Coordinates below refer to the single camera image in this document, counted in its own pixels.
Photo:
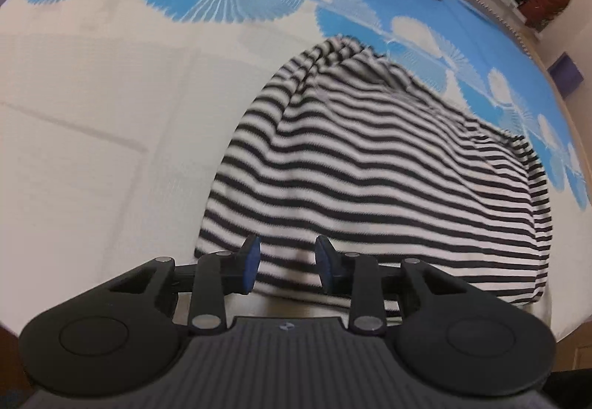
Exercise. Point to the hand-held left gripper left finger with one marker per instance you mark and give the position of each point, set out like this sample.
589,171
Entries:
251,263

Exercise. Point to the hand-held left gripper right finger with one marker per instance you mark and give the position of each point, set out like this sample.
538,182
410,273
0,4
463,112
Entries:
323,265

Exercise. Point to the black white striped shirt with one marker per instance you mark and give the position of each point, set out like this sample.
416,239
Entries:
384,159

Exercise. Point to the blue white printed bed sheet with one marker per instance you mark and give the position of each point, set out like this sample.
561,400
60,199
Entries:
138,67

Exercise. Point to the purple box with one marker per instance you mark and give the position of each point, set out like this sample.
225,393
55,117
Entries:
566,72

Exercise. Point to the dark red bag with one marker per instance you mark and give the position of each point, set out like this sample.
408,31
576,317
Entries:
543,2

